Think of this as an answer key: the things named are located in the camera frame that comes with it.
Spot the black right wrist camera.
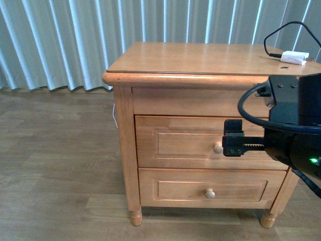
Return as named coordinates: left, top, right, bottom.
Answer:
left=256, top=75, right=299, bottom=125

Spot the white adapter on nightstand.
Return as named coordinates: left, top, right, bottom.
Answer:
left=280, top=51, right=309, bottom=66

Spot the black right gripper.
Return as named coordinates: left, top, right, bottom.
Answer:
left=222, top=119, right=320, bottom=179

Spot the black cable on nightstand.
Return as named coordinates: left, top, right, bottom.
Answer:
left=263, top=21, right=321, bottom=58

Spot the wooden nightstand cabinet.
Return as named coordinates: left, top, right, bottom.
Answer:
left=102, top=42, right=320, bottom=228

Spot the white charger cable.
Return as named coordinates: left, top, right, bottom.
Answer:
left=112, top=102, right=119, bottom=130

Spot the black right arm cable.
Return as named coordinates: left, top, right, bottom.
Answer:
left=237, top=82, right=321, bottom=199

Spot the pale green pleated curtain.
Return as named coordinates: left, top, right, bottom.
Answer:
left=1, top=1, right=320, bottom=90

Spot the wooden drawer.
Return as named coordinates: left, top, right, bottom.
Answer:
left=139, top=168, right=286, bottom=209
left=135, top=115, right=288, bottom=170

